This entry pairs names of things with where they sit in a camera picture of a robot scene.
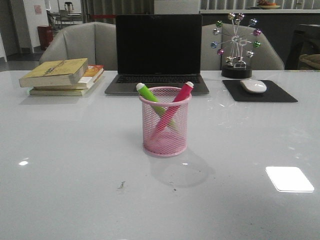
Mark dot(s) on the green highlighter pen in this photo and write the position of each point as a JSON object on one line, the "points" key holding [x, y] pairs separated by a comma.
{"points": [[148, 95]]}

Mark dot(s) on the ferris wheel desk toy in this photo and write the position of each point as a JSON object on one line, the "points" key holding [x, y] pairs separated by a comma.
{"points": [[237, 46]]}

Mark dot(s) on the black mouse pad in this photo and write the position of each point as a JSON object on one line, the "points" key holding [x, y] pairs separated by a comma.
{"points": [[273, 93]]}

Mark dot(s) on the pink highlighter pen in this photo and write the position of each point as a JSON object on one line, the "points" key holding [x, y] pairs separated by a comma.
{"points": [[183, 93]]}

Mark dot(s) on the orange middle book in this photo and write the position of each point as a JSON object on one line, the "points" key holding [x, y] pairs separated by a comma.
{"points": [[92, 74]]}

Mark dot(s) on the grey right armchair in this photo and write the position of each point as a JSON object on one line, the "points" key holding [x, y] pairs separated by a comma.
{"points": [[258, 53]]}

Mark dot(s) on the pink mesh pen holder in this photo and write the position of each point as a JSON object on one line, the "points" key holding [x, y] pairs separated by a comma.
{"points": [[168, 142]]}

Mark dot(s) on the bottom book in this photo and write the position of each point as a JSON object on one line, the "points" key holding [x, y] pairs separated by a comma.
{"points": [[59, 92]]}

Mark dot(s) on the red trash bin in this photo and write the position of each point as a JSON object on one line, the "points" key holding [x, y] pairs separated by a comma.
{"points": [[45, 34]]}

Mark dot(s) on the white computer mouse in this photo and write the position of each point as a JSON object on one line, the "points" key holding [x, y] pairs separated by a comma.
{"points": [[253, 86]]}

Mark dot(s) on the yellow top book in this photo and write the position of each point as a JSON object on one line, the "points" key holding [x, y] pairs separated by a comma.
{"points": [[55, 73]]}

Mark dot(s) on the fruit bowl on shelf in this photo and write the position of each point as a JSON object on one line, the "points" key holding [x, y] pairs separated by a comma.
{"points": [[267, 5]]}

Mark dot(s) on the grey open laptop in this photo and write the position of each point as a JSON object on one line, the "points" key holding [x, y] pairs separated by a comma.
{"points": [[158, 50]]}

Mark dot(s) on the dark chair far right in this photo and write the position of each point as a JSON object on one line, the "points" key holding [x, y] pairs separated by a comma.
{"points": [[305, 40]]}

